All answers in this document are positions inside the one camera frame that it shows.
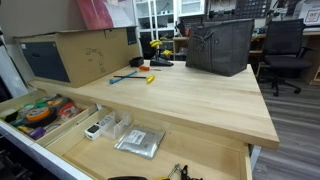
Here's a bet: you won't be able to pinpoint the wide wooden tool drawer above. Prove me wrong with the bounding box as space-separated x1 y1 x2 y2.
30 107 254 180

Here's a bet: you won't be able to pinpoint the small black tray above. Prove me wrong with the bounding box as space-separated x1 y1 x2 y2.
128 56 145 68

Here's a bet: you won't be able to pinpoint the silver antistatic bag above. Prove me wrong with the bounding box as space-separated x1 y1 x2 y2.
113 124 167 160

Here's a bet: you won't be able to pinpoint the clear plastic organizer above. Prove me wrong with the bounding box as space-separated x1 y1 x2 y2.
99 111 133 140

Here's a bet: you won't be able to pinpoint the white shelf unit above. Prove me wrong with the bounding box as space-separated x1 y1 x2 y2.
132 0 178 60

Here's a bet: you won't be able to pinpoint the grey woven tote bag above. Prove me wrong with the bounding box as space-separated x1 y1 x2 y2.
185 18 256 78

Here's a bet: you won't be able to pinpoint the white handheld meter red button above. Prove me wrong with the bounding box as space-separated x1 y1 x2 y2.
84 112 117 141

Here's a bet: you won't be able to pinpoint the red tape dispenser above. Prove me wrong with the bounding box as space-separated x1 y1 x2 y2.
58 101 82 122

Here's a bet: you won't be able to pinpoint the black tape roll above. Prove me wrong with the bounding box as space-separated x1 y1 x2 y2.
21 109 58 130

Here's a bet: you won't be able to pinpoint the green masking tape roll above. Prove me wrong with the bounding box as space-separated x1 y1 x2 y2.
34 93 59 106

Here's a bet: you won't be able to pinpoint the black pegboard panel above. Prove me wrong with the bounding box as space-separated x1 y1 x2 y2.
234 0 273 19

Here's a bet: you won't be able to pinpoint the orange tape roll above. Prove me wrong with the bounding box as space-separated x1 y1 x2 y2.
25 106 52 122

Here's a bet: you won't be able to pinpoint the black office chair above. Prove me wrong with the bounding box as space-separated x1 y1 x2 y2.
256 18 314 98

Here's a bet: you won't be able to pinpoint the clear printed tape roll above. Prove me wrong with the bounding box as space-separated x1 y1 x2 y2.
18 103 36 118

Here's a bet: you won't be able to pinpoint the small teal tape roll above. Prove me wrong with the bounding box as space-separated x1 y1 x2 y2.
9 117 27 128

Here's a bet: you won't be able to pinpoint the white side panel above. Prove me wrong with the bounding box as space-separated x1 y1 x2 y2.
0 43 29 99

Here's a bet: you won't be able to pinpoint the white box red logo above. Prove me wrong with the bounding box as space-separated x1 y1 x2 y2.
298 0 320 28

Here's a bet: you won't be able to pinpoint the yellow handled hex key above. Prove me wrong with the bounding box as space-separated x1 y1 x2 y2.
113 73 156 84

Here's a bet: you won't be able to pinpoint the orange handled screwdriver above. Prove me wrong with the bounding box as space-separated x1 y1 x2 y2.
138 65 162 72

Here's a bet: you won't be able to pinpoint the hex key stand yellow handles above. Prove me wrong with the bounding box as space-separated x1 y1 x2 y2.
148 39 175 68

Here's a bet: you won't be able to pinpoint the blue handled hex key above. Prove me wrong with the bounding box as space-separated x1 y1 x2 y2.
108 70 138 85

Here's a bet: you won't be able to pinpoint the white wall cabinet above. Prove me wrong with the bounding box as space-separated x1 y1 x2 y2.
176 0 207 18

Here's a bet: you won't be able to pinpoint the black handled pliers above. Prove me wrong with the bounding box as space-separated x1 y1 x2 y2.
167 163 204 180

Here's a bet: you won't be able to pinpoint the black handled tool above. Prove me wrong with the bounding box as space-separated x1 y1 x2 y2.
107 175 148 180

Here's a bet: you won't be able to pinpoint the large grey duct tape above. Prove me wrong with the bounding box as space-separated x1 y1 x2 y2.
46 96 70 110

